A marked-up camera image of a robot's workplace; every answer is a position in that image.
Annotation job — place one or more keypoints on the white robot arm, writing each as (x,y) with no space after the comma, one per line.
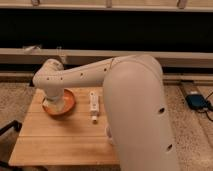
(134,100)

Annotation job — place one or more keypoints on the black power adapter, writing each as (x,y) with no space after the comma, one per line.
(197,101)

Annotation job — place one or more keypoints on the orange ceramic bowl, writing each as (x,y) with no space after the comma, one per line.
(69,99)

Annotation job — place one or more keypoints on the white tube bottle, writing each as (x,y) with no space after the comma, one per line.
(94,106)

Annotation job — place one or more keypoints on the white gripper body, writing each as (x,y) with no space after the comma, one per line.
(53,105)

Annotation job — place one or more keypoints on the black chair leg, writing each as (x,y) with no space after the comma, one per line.
(16,125)

